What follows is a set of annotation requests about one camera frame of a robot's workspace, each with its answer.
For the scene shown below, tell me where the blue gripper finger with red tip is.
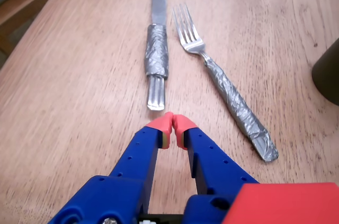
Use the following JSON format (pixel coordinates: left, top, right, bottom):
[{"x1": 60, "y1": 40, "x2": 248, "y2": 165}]
[
  {"x1": 48, "y1": 112, "x2": 174, "y2": 224},
  {"x1": 172, "y1": 114, "x2": 260, "y2": 224}
]

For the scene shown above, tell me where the metal fork gray taped handle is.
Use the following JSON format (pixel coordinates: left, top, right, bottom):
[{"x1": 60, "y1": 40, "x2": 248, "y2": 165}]
[{"x1": 172, "y1": 3, "x2": 279, "y2": 163}]

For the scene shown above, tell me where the dark gray tall cup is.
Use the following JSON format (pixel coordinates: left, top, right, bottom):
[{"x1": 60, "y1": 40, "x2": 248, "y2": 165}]
[{"x1": 311, "y1": 37, "x2": 339, "y2": 107}]

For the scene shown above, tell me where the red camera mount bracket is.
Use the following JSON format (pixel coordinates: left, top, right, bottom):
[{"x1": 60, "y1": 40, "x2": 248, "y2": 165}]
[{"x1": 221, "y1": 182, "x2": 339, "y2": 224}]

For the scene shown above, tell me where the metal knife gray taped handle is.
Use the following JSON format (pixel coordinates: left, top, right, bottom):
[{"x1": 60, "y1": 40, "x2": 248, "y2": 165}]
[{"x1": 144, "y1": 0, "x2": 170, "y2": 111}]

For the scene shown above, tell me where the wooden furniture frame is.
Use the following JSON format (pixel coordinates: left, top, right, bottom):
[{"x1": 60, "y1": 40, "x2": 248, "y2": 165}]
[{"x1": 0, "y1": 0, "x2": 66, "y2": 52}]

